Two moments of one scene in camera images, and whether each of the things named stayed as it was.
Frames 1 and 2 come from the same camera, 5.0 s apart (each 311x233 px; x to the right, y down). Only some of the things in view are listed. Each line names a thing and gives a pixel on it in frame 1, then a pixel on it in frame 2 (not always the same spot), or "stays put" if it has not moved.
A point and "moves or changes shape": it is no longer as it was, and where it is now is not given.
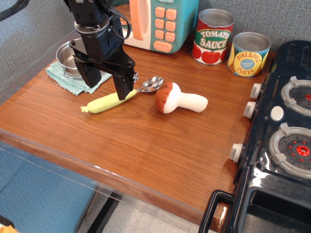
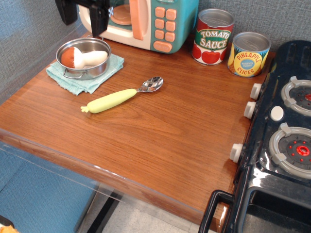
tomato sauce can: (213, 33) stays put
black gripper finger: (124, 82) → (99, 15)
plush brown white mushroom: (169, 98) moves or changes shape
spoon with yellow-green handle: (149, 84) stays put
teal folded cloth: (77, 86) stays put
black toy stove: (272, 192) stays put
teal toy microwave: (165, 26) stays put
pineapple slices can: (248, 54) stays put
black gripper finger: (92, 75) → (68, 10)
